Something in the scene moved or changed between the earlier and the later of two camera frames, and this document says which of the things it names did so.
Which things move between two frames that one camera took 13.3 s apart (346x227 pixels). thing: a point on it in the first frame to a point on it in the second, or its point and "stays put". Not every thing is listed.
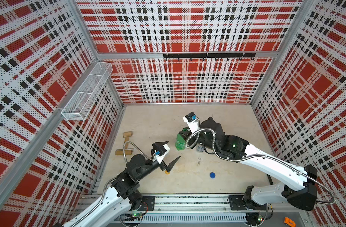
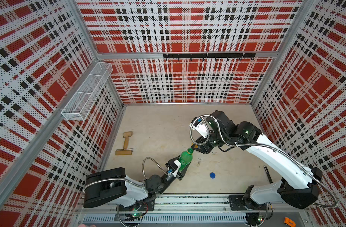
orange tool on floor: [289, 222] stays put
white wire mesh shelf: [79, 105] stays put
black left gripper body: [162, 166] to [178, 177]
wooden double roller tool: [128, 151] stays put
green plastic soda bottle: [180, 142] to [185, 158]
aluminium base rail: [171, 209] stays put
